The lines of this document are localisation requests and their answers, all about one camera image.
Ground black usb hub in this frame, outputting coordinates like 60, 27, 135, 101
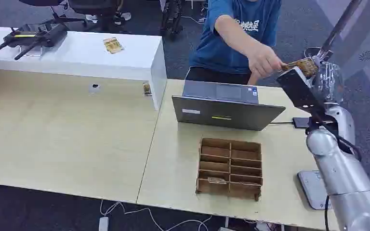
292, 117, 311, 129

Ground grey laptop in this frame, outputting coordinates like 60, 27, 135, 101
172, 79, 287, 132

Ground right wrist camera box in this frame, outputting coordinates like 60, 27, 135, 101
276, 66, 328, 117

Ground black remote controller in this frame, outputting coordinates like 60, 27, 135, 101
0, 23, 68, 61

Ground person's right hand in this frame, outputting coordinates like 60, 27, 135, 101
247, 44, 285, 80

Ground grey standing panel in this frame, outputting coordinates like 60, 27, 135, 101
330, 0, 370, 84

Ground clear controller stand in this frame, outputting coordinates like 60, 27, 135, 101
19, 45, 44, 58

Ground black equipment frame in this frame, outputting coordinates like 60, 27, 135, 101
159, 0, 185, 37

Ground round stanchion base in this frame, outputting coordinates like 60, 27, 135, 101
303, 47, 334, 62

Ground yellow card pair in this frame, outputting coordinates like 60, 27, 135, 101
103, 37, 125, 54

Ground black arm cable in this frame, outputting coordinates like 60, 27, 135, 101
305, 114, 363, 162

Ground white shoes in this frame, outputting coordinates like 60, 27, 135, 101
85, 12, 132, 26

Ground metal stanchion pole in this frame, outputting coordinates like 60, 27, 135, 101
318, 0, 363, 61

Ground card in wooden box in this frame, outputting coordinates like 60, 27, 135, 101
207, 176, 228, 185

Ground black office chair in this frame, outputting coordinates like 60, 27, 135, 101
18, 0, 88, 28
67, 0, 125, 33

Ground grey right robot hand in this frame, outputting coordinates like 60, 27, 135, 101
311, 55, 345, 104

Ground white floor cable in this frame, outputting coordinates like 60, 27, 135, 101
99, 200, 213, 231

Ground person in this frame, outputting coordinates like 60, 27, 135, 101
185, 0, 283, 86

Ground white desk riser shelf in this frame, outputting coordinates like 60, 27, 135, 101
0, 25, 168, 111

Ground wooden compartment box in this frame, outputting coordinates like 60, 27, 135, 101
195, 138, 264, 202

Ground grey flat device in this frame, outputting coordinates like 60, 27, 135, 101
297, 170, 332, 211

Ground yellow printed card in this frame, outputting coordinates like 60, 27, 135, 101
281, 57, 319, 79

